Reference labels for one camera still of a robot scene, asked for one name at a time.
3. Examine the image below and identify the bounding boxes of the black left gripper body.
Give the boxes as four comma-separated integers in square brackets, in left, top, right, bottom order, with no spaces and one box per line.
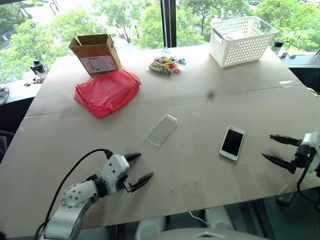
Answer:
[116,172,134,194]

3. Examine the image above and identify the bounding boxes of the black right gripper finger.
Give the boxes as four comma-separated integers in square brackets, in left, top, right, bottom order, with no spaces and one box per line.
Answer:
[261,152,295,174]
[269,134,301,148]

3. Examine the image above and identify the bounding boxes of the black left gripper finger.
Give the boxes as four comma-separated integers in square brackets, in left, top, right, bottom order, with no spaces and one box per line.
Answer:
[129,172,155,194]
[123,152,142,165]

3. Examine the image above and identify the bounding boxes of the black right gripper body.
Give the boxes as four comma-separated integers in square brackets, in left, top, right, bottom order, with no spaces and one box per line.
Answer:
[290,144,314,174]

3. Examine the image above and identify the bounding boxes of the clear phone case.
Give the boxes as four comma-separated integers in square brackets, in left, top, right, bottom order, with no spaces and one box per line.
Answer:
[144,113,179,148]

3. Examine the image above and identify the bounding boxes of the black table support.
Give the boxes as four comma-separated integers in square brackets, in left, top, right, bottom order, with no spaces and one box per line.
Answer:
[275,191,299,207]

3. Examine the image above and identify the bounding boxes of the white rounded shape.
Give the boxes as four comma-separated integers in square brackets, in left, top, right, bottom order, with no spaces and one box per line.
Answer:
[204,206,236,231]
[135,216,166,240]

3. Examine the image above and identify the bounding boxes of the white smartphone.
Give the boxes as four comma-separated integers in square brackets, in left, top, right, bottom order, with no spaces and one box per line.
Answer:
[219,125,245,162]

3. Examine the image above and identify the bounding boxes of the red zipper pouch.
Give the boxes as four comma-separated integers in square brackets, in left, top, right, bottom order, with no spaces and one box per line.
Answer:
[74,69,142,120]

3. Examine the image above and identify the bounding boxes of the small dark items on sill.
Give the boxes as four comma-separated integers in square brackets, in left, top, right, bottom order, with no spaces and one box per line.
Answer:
[279,50,297,60]

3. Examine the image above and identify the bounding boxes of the bag of colourful small items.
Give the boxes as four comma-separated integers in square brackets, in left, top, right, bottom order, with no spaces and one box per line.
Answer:
[148,47,188,78]

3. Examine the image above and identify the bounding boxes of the white perforated plastic basket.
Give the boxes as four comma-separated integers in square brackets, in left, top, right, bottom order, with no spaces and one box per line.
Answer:
[208,15,280,69]

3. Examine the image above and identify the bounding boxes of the open cardboard box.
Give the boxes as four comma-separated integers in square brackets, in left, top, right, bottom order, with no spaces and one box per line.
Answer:
[68,33,123,77]

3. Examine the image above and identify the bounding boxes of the dark chair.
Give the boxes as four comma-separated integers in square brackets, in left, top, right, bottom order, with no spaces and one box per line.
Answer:
[0,129,16,165]

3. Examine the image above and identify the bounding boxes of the small black and white device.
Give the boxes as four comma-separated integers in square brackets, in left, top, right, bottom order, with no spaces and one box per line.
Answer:
[29,58,48,86]

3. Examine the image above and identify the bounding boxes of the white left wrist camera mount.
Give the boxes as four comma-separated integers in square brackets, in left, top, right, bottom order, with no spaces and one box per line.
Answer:
[100,154,131,196]

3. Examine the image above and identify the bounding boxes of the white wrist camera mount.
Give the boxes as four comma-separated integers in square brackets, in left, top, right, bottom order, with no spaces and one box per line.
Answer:
[100,154,131,196]
[300,131,320,175]

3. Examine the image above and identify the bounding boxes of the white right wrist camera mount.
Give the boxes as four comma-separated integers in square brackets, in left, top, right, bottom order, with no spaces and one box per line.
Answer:
[300,131,320,175]

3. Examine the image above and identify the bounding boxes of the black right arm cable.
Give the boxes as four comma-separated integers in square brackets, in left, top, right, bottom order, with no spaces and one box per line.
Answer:
[296,166,320,202]

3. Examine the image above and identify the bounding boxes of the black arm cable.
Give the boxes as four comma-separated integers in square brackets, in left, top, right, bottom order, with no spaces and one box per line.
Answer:
[296,166,320,202]
[34,148,113,240]

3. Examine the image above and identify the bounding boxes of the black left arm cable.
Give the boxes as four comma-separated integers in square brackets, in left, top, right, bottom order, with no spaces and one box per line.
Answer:
[34,148,113,240]

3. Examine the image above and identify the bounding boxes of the thin white cable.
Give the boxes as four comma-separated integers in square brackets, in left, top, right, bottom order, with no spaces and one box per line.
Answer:
[188,211,211,229]

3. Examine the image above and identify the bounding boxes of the black window frame post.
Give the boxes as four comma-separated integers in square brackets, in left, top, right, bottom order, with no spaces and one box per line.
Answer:
[160,0,179,49]

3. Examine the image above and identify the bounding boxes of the tangled dark cables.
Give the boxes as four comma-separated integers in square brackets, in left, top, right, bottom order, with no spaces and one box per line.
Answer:
[0,86,12,105]

